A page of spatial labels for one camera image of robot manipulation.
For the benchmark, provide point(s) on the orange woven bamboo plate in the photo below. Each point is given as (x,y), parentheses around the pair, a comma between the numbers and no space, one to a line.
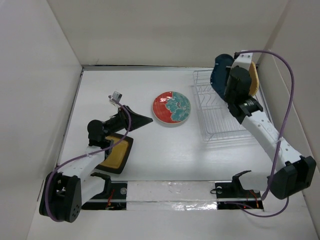
(254,87)

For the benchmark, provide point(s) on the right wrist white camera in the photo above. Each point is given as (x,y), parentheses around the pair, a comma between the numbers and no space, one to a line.
(242,60)

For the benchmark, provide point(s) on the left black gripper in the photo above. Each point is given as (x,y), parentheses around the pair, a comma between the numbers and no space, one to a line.
(138,120)

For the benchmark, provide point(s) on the wrist white camera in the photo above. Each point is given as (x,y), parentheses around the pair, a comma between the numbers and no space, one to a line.
(115,99)
(242,60)

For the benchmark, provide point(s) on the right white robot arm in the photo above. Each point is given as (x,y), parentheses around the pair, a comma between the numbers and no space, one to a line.
(291,171)

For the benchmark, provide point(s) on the red and teal floral plate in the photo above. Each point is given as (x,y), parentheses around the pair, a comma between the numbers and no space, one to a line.
(171,107)

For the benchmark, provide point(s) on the dark blue shell-shaped plate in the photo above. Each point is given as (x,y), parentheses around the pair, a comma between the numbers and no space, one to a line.
(220,73)

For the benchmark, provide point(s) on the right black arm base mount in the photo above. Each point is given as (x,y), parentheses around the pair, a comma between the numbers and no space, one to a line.
(230,195)

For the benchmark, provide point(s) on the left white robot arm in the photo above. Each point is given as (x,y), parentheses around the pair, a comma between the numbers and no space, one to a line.
(74,182)

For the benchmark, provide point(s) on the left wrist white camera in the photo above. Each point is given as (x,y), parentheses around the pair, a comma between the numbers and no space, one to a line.
(115,99)

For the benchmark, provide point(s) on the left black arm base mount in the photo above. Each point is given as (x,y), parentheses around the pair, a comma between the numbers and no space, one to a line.
(112,198)

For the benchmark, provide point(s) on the black square plate yellow centre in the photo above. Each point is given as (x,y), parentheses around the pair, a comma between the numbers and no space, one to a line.
(116,161)

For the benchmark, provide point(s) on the white wire dish rack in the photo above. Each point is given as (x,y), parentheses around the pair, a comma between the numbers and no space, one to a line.
(217,125)

